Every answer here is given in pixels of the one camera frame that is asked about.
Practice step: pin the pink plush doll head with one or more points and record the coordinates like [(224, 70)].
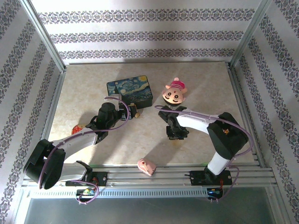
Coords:
[(174, 95)]

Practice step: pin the starry night print box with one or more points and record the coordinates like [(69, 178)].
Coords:
[(130, 87)]

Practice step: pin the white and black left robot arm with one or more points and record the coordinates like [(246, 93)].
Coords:
[(74, 142)]

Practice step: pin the pink plastic toy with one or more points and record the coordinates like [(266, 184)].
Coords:
[(146, 166)]

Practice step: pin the red and white round toy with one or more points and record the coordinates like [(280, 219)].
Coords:
[(76, 130)]

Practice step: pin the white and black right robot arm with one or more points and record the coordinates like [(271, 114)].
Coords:
[(201, 122)]

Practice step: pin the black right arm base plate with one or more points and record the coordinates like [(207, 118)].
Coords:
[(198, 178)]

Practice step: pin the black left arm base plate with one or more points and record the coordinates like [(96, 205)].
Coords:
[(100, 178)]

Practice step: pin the small connector board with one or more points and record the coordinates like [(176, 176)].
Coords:
[(215, 192), (86, 191)]

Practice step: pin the grey metal sheet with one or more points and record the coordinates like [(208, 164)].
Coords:
[(149, 212)]

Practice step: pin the aluminium extrusion frame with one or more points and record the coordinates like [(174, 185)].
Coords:
[(163, 173)]

